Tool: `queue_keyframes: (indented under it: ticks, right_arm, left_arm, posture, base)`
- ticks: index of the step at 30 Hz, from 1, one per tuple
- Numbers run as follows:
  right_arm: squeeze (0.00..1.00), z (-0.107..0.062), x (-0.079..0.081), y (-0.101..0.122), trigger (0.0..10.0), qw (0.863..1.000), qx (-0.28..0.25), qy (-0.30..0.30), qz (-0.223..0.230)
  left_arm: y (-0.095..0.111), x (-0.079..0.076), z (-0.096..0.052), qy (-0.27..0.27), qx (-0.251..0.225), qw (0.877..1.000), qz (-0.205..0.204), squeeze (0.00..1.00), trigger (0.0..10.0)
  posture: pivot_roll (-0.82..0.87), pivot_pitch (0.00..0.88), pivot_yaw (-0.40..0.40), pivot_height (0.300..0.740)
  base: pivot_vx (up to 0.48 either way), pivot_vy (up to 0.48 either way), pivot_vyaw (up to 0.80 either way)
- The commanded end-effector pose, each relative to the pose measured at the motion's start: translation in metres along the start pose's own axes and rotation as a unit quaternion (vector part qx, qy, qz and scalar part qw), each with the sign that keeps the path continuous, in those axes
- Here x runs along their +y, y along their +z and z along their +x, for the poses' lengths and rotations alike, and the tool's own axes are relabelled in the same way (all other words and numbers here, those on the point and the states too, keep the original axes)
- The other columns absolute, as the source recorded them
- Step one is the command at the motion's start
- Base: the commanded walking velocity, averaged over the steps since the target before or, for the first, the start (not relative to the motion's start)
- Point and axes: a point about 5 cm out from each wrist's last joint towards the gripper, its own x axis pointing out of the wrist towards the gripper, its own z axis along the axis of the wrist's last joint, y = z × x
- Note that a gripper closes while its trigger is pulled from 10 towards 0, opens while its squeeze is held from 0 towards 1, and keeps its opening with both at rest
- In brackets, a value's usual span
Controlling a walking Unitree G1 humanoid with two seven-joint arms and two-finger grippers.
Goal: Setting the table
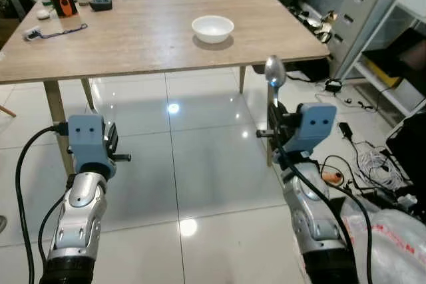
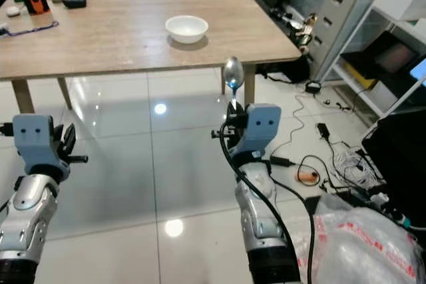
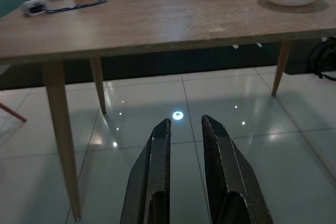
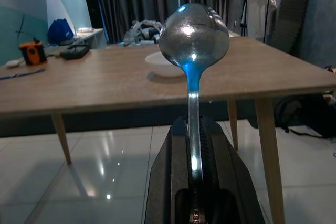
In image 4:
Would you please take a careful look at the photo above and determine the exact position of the grey corrugated foam roll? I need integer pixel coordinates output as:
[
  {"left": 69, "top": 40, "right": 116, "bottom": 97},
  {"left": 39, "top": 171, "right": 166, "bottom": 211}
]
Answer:
[{"left": 270, "top": 0, "right": 315, "bottom": 55}]

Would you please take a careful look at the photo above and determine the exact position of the light wooden table leg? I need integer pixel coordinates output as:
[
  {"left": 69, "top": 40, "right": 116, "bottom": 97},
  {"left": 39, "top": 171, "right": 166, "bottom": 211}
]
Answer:
[
  {"left": 255, "top": 98, "right": 286, "bottom": 224},
  {"left": 226, "top": 100, "right": 239, "bottom": 152},
  {"left": 50, "top": 114, "right": 72, "bottom": 165}
]

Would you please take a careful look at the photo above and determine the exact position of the orange and black device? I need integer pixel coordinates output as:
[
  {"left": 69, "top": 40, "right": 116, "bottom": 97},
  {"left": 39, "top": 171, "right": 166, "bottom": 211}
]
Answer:
[{"left": 18, "top": 40, "right": 48, "bottom": 66}]

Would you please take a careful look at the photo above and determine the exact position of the blue fabric bag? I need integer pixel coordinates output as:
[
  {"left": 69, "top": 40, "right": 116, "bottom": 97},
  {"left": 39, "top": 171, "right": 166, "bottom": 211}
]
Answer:
[{"left": 47, "top": 18, "right": 75, "bottom": 46}]

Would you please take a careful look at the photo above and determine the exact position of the pile of grey clothes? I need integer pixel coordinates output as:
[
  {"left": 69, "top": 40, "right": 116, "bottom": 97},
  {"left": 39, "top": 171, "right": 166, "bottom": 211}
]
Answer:
[{"left": 122, "top": 19, "right": 169, "bottom": 47}]

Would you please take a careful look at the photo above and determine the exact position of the white hanging garment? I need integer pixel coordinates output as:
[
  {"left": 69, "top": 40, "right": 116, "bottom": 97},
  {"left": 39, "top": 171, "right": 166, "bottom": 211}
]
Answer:
[{"left": 245, "top": 0, "right": 277, "bottom": 42}]

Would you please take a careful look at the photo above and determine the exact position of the blue lanyard strap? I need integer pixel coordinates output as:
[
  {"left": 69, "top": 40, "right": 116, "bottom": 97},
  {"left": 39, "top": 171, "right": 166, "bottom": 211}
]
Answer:
[{"left": 0, "top": 68, "right": 46, "bottom": 81}]

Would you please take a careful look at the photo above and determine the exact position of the silver metal spoon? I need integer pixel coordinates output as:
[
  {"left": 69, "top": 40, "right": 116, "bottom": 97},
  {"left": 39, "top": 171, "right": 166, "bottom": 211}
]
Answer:
[{"left": 159, "top": 3, "right": 230, "bottom": 224}]

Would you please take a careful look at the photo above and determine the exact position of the white side table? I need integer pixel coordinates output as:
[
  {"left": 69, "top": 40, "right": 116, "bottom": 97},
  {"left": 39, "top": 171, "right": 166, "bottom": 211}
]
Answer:
[{"left": 73, "top": 28, "right": 108, "bottom": 50}]

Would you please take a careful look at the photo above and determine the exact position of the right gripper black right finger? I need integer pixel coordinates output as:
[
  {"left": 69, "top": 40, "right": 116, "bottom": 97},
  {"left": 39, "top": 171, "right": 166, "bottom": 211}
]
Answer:
[{"left": 198, "top": 115, "right": 266, "bottom": 224}]

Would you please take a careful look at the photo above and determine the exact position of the black backpack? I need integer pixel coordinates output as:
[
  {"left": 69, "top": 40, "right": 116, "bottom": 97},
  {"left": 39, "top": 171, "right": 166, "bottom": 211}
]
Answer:
[{"left": 274, "top": 93, "right": 336, "bottom": 139}]

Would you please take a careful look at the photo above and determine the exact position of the white ceramic bowl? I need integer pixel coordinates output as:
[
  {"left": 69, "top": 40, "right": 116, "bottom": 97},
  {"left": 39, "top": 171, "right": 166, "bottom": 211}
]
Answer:
[{"left": 144, "top": 51, "right": 186, "bottom": 78}]

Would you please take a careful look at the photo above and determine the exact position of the black flat device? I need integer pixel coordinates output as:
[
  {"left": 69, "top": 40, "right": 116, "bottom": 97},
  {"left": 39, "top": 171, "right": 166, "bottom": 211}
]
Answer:
[{"left": 59, "top": 45, "right": 91, "bottom": 60}]

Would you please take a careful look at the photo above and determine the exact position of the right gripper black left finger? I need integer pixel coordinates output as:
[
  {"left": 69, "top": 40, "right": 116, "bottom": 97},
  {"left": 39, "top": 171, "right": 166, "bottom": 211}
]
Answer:
[{"left": 145, "top": 115, "right": 194, "bottom": 224}]

